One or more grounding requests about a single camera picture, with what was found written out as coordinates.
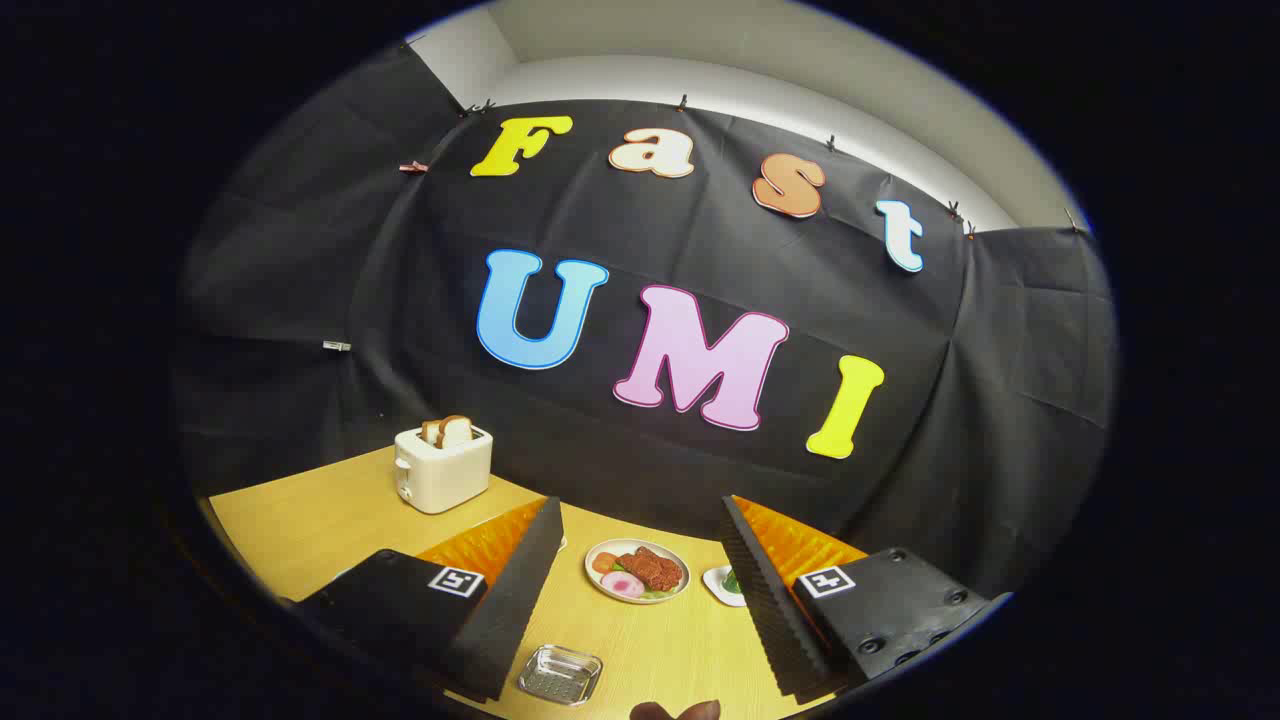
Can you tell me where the perforated metal tray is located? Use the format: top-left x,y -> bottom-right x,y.
518,644 -> 604,707

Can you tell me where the brown meat steak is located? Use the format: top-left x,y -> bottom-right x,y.
617,546 -> 684,591

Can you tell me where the white toaster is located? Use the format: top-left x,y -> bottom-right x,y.
393,424 -> 494,515

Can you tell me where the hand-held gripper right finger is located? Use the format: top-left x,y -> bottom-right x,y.
720,494 -> 1013,701

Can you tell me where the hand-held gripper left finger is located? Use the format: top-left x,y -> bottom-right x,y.
285,495 -> 566,704

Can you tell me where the row of small dark clips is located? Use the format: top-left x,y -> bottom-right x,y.
460,93 -> 1086,241

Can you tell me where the white round food plate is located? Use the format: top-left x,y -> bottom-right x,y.
584,538 -> 691,605

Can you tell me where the white square coaster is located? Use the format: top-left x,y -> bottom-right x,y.
702,565 -> 749,608

